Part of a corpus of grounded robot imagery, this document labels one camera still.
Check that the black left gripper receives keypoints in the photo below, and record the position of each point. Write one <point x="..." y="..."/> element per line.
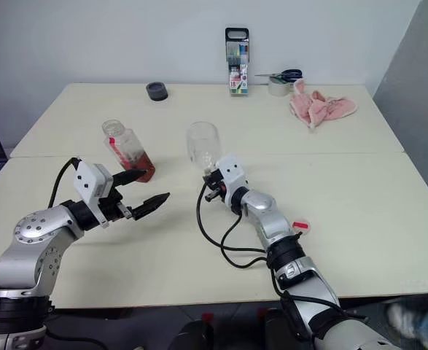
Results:
<point x="112" y="208"/>

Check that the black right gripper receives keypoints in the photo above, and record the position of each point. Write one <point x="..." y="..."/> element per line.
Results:
<point x="219" y="191"/>

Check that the clear bottle with red drink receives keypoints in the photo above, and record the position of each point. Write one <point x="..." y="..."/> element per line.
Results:
<point x="133" y="160"/>

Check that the clear wine glass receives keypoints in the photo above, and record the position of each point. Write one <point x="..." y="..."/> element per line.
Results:
<point x="202" y="142"/>

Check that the pink bottle cap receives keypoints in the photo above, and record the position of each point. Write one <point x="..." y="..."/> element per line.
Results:
<point x="302" y="225"/>

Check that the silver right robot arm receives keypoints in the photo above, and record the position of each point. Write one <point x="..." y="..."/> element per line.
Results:
<point x="272" y="218"/>

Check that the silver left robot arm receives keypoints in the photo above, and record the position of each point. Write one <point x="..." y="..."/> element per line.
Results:
<point x="35" y="248"/>

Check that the dark grey round container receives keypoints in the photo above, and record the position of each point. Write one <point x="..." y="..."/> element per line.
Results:
<point x="156" y="92"/>

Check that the clear tape roll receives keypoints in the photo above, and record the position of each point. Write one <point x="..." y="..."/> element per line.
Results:
<point x="280" y="89"/>

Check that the marker pen set package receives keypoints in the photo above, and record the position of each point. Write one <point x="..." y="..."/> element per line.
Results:
<point x="237" y="62"/>

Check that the pink cloth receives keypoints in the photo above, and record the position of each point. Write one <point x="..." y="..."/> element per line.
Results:
<point x="323" y="107"/>

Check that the dark rounded shape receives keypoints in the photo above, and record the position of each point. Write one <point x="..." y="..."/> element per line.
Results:
<point x="195" y="335"/>

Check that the white sneaker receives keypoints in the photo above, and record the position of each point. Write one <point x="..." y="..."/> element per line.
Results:
<point x="403" y="321"/>

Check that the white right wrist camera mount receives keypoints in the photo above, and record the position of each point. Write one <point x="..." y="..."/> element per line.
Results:
<point x="232" y="175"/>

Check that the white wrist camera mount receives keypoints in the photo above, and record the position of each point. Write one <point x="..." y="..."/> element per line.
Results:
<point x="232" y="175"/>
<point x="88" y="180"/>

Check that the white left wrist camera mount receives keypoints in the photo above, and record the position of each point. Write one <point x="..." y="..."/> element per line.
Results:
<point x="88" y="180"/>

